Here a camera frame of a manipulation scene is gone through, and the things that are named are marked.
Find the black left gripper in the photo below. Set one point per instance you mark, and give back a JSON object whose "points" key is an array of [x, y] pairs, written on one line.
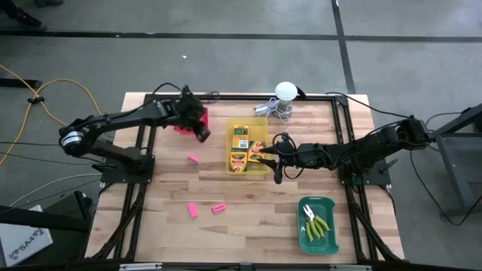
{"points": [[190, 109]]}

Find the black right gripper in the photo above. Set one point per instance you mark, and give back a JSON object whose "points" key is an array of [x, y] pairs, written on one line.
{"points": [[301, 156]]}

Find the yellow Crayola crayon box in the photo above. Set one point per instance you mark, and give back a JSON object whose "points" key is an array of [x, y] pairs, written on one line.
{"points": [[238, 161], [256, 150], [240, 137]]}

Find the pink eraser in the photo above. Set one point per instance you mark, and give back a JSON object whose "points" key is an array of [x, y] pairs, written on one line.
{"points": [[192, 209], [218, 208], [193, 158]]}

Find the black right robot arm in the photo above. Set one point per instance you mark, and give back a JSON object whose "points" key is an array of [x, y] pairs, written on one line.
{"points": [[376, 145]]}

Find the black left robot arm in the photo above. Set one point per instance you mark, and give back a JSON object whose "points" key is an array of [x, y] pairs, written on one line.
{"points": [[124, 118]]}

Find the red mesh plastic basket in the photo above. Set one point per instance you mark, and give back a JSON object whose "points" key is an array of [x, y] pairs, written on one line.
{"points": [[183, 130]]}

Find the yellow translucent plastic bin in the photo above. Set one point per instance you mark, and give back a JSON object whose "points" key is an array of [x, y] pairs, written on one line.
{"points": [[260, 130]]}

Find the white mushroom table lamp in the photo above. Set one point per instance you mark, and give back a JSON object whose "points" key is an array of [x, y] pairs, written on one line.
{"points": [[285, 90]]}

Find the teal plastic bin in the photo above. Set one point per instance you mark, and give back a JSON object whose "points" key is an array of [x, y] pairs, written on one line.
{"points": [[324, 244]]}

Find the black floor bar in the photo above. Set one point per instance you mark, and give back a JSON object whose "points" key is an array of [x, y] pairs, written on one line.
{"points": [[19, 83]]}

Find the person's shoe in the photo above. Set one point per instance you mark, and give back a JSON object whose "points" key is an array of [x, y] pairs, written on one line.
{"points": [[28, 19]]}

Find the black stand leg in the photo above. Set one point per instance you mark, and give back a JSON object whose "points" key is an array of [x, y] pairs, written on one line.
{"points": [[37, 220]]}

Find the black metal stand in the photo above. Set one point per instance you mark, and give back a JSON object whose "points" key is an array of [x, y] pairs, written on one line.
{"points": [[463, 158]]}

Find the person's leg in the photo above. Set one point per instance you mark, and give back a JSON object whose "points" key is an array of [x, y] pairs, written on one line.
{"points": [[7, 5]]}

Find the white printed box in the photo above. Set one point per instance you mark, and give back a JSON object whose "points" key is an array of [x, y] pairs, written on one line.
{"points": [[22, 241]]}

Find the black aluminium rig frame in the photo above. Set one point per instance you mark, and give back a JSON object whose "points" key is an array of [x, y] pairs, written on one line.
{"points": [[233, 97]]}

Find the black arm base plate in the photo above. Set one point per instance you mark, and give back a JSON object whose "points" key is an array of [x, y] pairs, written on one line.
{"points": [[113, 175], [376, 180]]}

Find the silver metal bracket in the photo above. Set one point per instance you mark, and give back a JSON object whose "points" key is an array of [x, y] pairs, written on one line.
{"points": [[350, 268], [141, 267]]}

